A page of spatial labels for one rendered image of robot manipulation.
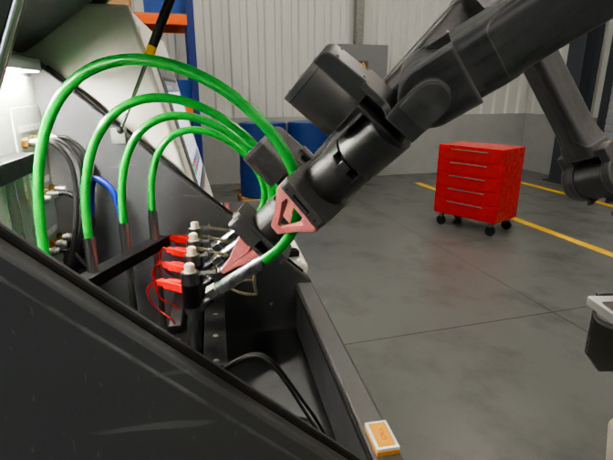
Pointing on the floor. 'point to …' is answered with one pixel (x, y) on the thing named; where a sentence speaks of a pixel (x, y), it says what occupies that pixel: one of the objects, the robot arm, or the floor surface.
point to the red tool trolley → (479, 182)
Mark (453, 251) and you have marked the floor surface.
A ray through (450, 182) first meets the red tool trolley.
